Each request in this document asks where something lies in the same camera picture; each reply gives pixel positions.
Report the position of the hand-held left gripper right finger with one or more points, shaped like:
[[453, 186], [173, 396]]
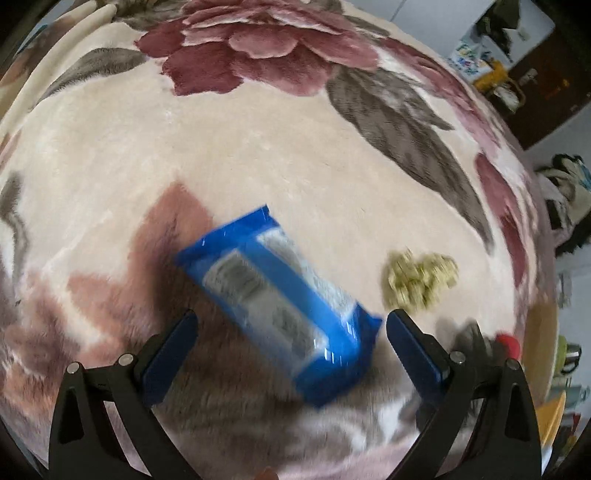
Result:
[[418, 355]]

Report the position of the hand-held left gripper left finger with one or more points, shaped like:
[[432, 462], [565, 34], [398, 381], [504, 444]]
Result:
[[168, 357]]

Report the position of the red sponge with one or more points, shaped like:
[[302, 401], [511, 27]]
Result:
[[508, 345]]

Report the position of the blue wet wipes pack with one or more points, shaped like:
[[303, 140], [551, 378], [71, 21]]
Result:
[[281, 304]]

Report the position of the black mesh cloth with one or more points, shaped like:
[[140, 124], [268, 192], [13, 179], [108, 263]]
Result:
[[471, 339]]

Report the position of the yellow rubber band bundle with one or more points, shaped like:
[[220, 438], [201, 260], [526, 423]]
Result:
[[420, 277]]

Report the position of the yellow stool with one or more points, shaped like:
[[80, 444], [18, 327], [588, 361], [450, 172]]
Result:
[[553, 417]]

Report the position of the green kettle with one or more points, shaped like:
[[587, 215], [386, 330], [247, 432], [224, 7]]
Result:
[[569, 355]]

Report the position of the pile of clothes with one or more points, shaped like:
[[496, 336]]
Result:
[[568, 198]]

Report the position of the floral fleece blanket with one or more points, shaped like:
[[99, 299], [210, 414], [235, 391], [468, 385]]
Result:
[[231, 138]]

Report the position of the yellow container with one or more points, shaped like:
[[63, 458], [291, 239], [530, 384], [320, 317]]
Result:
[[496, 83]]

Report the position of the dark wooden cabinet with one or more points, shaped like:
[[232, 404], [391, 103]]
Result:
[[549, 92]]

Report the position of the colourful printed bag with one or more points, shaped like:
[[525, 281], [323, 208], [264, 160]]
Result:
[[468, 60]]

